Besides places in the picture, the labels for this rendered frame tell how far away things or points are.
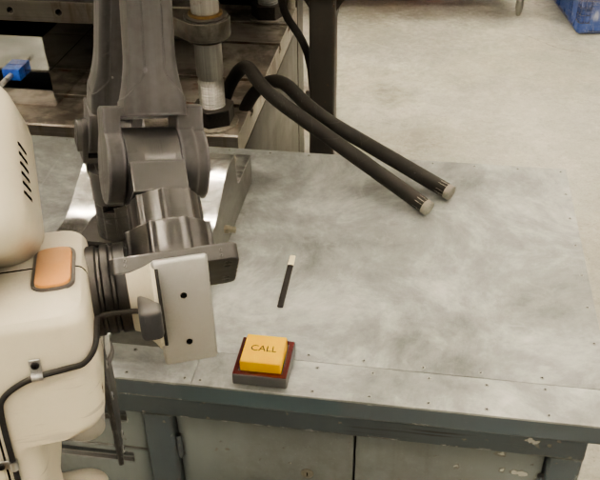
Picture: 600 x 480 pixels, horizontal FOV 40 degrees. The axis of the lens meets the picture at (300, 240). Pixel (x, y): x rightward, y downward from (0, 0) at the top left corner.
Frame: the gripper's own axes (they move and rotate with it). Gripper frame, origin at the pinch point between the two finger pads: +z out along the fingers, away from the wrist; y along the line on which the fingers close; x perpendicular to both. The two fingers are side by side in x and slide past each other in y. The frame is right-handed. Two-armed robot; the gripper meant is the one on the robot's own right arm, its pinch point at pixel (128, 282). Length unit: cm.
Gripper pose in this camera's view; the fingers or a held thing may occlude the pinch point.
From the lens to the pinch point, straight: 124.9
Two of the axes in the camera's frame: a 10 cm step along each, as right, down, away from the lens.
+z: 0.1, 8.3, 5.6
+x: -1.5, 5.5, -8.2
